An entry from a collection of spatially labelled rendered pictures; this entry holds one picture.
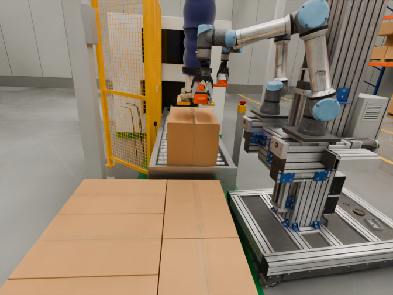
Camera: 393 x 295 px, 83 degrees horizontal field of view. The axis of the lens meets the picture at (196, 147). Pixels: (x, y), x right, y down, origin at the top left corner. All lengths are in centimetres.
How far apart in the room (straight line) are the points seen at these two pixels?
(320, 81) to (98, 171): 223
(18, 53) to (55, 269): 1075
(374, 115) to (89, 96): 228
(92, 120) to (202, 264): 180
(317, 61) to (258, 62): 1026
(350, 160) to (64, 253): 148
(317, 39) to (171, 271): 119
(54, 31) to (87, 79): 872
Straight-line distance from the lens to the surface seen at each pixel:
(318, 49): 121
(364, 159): 149
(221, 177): 182
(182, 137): 171
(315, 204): 197
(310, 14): 119
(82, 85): 242
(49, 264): 125
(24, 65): 1156
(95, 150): 257
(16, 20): 1157
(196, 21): 176
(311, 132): 137
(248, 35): 133
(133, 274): 111
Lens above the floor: 139
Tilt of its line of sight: 22 degrees down
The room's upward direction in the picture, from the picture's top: 3 degrees clockwise
